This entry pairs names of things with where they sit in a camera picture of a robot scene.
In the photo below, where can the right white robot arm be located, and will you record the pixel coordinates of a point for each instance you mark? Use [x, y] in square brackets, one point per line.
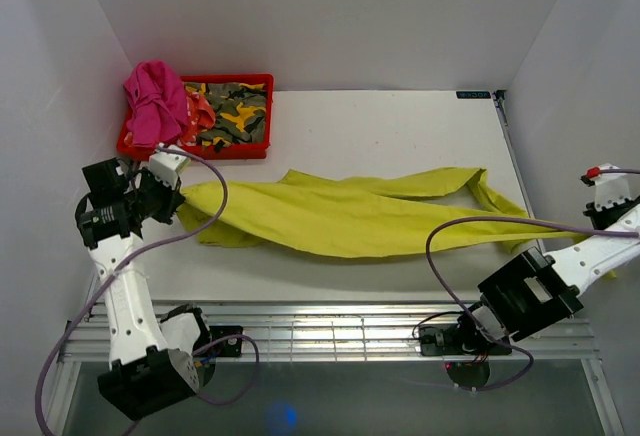
[535, 290]

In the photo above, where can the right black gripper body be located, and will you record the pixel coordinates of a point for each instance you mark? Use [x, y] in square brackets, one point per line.
[605, 218]

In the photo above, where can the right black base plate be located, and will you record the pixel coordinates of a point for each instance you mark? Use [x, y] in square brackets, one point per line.
[435, 343]

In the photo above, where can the orange patterned garment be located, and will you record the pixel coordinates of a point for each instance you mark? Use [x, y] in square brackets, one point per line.
[200, 118]

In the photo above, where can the blue table label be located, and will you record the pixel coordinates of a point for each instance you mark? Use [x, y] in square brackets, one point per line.
[473, 95]

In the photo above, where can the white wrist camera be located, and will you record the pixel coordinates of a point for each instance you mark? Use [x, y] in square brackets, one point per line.
[610, 184]
[167, 163]

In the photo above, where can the red plastic bin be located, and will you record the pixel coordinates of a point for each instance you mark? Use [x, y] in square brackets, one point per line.
[250, 151]

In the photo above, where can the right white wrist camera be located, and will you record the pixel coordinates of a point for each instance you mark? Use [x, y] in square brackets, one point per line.
[610, 184]

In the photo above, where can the pink garment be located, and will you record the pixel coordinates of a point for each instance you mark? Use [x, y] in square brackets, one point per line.
[157, 98]

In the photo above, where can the yellow-green trousers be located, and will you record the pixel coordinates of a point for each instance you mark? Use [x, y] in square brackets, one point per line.
[359, 217]

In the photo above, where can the camouflage garment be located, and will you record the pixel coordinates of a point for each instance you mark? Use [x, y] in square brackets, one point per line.
[240, 110]

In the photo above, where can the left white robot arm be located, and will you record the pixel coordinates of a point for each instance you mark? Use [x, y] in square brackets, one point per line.
[151, 364]

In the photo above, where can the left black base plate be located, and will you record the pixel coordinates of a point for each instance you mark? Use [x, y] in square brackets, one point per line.
[230, 348]

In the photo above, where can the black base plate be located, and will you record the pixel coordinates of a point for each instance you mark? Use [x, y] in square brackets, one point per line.
[435, 343]
[230, 348]

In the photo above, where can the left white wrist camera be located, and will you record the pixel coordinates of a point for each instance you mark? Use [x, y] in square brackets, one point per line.
[167, 163]

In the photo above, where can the aluminium rail frame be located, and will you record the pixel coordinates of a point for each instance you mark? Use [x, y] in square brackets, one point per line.
[295, 306]

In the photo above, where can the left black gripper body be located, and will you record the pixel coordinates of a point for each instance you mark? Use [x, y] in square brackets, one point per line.
[154, 198]

